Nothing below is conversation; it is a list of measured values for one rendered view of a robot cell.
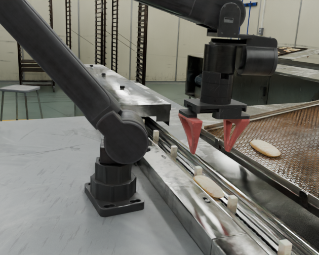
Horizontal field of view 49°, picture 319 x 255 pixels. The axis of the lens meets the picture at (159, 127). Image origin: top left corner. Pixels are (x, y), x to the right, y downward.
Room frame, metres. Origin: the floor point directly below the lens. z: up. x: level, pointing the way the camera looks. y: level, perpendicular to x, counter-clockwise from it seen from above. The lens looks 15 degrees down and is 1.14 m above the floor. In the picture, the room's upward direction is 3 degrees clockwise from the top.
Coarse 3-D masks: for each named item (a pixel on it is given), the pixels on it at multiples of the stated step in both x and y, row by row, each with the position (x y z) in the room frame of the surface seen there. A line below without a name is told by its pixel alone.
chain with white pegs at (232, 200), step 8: (144, 120) 1.08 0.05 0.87; (152, 136) 0.99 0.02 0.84; (160, 144) 0.92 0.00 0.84; (176, 152) 0.81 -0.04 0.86; (200, 168) 0.68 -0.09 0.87; (232, 200) 0.55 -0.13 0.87; (232, 208) 0.55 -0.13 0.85; (248, 224) 0.52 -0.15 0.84; (256, 232) 0.49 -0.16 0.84; (264, 240) 0.47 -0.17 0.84; (280, 240) 0.43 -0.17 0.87; (272, 248) 0.45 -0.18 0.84; (280, 248) 0.42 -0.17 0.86; (288, 248) 0.42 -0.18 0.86
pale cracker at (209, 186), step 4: (196, 176) 0.67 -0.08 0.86; (200, 176) 0.67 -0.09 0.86; (204, 176) 0.67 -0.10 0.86; (196, 180) 0.65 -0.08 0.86; (200, 180) 0.64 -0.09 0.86; (204, 180) 0.64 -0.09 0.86; (208, 180) 0.64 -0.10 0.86; (200, 184) 0.63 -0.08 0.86; (204, 184) 0.62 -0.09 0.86; (208, 184) 0.62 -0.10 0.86; (212, 184) 0.62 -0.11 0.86; (216, 184) 0.63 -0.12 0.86; (204, 188) 0.61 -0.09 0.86; (208, 188) 0.61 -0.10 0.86; (212, 188) 0.61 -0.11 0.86; (216, 188) 0.61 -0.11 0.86; (220, 188) 0.61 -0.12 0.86; (208, 192) 0.60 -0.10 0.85; (212, 192) 0.59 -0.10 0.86; (216, 192) 0.60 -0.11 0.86; (220, 192) 0.60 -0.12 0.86; (212, 196) 0.59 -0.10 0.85; (216, 196) 0.59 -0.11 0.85; (220, 196) 0.59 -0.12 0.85
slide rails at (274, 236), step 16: (176, 160) 0.77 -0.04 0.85; (192, 160) 0.78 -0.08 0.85; (192, 176) 0.68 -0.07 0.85; (208, 176) 0.69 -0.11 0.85; (224, 192) 0.61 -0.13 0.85; (224, 208) 0.55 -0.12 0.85; (240, 208) 0.55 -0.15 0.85; (240, 224) 0.50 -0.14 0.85; (256, 224) 0.50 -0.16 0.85; (256, 240) 0.45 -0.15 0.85; (272, 240) 0.46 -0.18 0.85; (288, 240) 0.46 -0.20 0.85
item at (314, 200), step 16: (272, 112) 0.98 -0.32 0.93; (304, 112) 0.97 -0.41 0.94; (208, 128) 0.91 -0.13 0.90; (256, 128) 0.88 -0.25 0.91; (272, 128) 0.87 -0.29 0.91; (288, 128) 0.86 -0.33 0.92; (304, 128) 0.85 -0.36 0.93; (240, 144) 0.79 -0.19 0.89; (272, 144) 0.76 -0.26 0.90; (288, 144) 0.76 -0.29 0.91; (256, 160) 0.69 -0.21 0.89; (272, 176) 0.61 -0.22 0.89; (288, 176) 0.61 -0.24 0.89
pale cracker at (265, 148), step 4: (256, 140) 0.78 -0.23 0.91; (260, 140) 0.77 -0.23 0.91; (252, 144) 0.76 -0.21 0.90; (256, 144) 0.75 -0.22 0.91; (260, 144) 0.74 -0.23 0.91; (264, 144) 0.74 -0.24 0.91; (268, 144) 0.74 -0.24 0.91; (256, 148) 0.74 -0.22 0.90; (260, 148) 0.73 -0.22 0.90; (264, 148) 0.72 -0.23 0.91; (268, 148) 0.72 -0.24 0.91; (272, 148) 0.72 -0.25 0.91; (276, 148) 0.72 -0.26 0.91; (260, 152) 0.72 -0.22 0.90; (264, 152) 0.71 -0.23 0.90; (268, 152) 0.70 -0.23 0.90; (272, 152) 0.70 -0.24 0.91; (276, 152) 0.70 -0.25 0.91; (280, 152) 0.71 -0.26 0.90; (272, 156) 0.69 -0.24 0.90; (276, 156) 0.69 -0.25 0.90
